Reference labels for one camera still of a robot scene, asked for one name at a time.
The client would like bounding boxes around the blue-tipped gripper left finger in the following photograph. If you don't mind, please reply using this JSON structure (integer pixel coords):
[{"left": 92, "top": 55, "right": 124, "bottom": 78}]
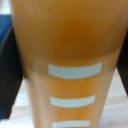
[{"left": 0, "top": 14, "right": 27, "bottom": 121}]

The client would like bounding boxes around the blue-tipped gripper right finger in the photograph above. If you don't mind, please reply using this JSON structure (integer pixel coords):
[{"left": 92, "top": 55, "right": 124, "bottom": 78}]
[{"left": 116, "top": 39, "right": 128, "bottom": 92}]

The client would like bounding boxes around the yellow toy food block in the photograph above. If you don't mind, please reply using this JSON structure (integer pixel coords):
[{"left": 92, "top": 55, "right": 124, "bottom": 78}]
[{"left": 9, "top": 0, "right": 128, "bottom": 128}]

